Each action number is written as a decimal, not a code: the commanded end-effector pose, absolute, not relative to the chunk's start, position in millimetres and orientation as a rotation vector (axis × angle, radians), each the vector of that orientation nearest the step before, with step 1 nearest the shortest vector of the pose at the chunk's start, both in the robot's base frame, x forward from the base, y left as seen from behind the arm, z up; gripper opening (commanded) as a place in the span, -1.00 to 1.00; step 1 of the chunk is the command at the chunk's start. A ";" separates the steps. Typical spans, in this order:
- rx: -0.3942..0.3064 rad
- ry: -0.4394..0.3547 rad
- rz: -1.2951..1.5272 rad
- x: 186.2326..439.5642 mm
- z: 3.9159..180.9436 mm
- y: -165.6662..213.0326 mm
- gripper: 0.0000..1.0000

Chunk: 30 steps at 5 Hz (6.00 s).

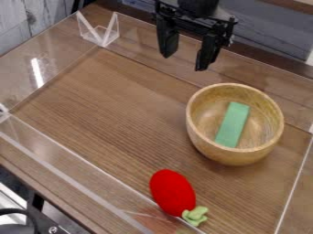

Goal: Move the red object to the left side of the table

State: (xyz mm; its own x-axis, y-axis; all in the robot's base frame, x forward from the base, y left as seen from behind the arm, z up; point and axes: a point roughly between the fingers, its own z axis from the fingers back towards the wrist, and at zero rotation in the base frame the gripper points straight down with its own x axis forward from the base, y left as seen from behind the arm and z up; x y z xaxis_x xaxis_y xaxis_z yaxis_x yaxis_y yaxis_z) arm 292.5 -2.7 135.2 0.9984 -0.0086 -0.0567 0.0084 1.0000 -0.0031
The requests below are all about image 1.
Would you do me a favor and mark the black table leg frame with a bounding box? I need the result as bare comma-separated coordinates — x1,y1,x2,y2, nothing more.
27,191,70,234

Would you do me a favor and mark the wooden bowl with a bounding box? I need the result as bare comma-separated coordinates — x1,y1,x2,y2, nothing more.
186,83,285,166

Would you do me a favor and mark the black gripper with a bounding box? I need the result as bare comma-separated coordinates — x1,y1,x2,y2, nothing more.
154,0,239,71

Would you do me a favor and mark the red plush tomato green stem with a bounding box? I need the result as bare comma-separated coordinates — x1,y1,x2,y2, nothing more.
150,169,208,227

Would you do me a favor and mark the clear acrylic front wall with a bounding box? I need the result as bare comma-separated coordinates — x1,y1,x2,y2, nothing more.
0,103,206,234

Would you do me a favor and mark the black cable under table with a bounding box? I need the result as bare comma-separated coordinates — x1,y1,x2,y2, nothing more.
0,207,39,234

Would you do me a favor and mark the clear acrylic corner bracket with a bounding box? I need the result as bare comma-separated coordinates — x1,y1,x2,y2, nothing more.
77,12,121,48

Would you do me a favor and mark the green rectangular block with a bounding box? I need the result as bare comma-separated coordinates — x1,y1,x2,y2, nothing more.
214,102,251,148

